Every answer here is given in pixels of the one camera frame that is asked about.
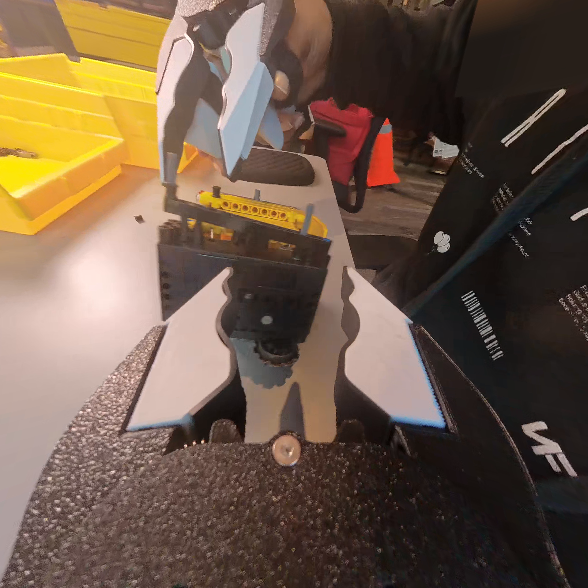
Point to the person's right hand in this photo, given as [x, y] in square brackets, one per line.
[312, 41]

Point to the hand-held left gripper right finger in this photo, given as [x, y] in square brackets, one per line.
[395, 367]

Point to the black yellow toy brick vehicle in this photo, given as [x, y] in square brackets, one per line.
[248, 276]

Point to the small black connector piece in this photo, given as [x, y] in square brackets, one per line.
[140, 219]

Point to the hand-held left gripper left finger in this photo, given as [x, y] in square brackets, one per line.
[184, 367]

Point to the person's right forearm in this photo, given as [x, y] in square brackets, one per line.
[395, 55]

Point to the yellow plastic bin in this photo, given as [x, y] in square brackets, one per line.
[119, 83]

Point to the red plastic bin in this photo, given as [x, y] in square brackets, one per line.
[354, 142]

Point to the grey desk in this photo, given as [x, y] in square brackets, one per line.
[83, 276]

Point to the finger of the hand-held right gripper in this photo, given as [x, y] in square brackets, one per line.
[175, 101]
[246, 92]

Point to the black textured armrest pad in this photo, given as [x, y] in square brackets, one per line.
[280, 167]

